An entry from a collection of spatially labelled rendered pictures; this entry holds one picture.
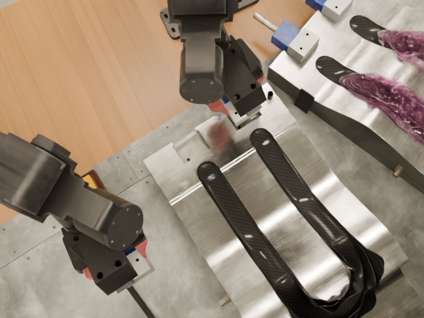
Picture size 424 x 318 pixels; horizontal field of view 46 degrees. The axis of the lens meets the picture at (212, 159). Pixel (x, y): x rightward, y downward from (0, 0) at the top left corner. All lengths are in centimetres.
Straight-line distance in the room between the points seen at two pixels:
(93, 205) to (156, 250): 38
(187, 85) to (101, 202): 18
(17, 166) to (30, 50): 56
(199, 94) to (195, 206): 26
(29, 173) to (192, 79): 22
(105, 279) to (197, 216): 28
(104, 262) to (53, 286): 36
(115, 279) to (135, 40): 58
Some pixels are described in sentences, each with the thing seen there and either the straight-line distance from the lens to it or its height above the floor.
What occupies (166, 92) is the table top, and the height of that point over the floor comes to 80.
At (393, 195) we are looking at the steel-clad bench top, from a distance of 98.
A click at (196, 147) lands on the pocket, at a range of 89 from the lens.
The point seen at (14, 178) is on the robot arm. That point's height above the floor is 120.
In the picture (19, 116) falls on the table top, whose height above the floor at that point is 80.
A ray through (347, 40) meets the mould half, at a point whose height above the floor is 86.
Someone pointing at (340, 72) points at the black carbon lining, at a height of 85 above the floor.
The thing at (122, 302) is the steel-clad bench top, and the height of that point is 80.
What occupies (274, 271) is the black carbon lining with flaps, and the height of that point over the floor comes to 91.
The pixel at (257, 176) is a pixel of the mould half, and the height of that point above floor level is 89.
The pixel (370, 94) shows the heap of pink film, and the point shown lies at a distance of 91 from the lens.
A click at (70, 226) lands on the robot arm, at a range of 65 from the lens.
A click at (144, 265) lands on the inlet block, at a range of 77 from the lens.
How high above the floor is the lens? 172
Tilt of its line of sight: 75 degrees down
